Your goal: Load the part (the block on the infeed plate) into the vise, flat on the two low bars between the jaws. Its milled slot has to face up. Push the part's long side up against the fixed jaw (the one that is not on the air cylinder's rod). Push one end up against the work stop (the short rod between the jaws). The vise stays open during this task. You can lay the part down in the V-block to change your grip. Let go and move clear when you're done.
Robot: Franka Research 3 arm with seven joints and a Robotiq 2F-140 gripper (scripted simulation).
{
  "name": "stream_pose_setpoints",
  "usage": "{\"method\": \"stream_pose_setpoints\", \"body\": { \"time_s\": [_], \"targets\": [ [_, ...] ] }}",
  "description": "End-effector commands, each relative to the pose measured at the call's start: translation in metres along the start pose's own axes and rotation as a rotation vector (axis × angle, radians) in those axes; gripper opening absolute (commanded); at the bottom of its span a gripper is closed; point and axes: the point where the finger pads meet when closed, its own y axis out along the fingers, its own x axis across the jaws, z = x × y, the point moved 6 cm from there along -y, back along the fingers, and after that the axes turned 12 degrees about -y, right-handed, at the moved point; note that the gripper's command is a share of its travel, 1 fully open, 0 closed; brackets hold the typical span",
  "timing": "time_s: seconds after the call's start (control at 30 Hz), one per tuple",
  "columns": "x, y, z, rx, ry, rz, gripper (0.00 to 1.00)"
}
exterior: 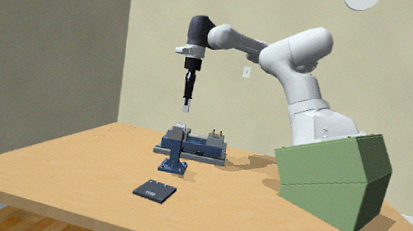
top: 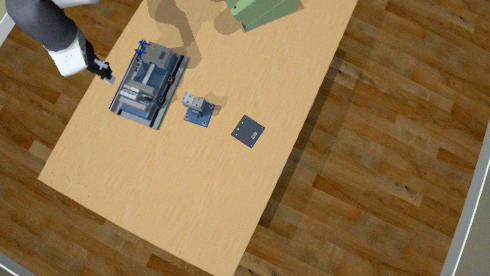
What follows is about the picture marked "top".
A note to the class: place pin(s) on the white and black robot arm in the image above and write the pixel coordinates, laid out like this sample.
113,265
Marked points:
46,23

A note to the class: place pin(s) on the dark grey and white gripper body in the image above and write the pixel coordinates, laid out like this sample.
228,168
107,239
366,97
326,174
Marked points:
90,54

